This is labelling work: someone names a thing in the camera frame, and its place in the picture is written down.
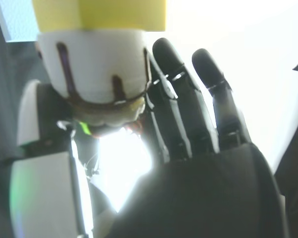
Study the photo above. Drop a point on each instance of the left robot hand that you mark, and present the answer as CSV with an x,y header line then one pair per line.
x,y
201,193

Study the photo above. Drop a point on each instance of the chocolate strawberry toy cake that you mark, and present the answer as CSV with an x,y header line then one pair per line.
x,y
96,69

